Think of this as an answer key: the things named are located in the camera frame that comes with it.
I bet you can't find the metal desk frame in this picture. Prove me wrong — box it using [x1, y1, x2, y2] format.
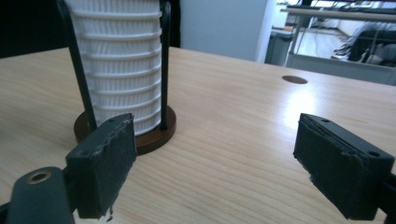
[279, 7, 396, 87]

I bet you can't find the white cabinet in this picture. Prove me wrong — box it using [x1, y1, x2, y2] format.
[179, 0, 269, 63]

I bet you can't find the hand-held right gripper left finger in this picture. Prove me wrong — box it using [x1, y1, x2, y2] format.
[64, 113, 138, 219]

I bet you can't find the dark cloth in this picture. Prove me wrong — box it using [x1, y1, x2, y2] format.
[332, 21, 396, 68]

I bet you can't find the black wire cup holder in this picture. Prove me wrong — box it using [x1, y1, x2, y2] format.
[55, 0, 177, 156]

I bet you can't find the round table cable hole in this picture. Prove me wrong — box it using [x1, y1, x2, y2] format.
[281, 75, 309, 85]

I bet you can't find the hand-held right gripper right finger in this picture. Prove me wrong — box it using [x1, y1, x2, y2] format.
[292, 113, 396, 221]

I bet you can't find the stack of white paper cups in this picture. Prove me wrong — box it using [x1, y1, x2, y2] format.
[64, 0, 163, 137]

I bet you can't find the grey bin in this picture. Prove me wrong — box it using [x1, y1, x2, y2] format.
[264, 28, 295, 66]

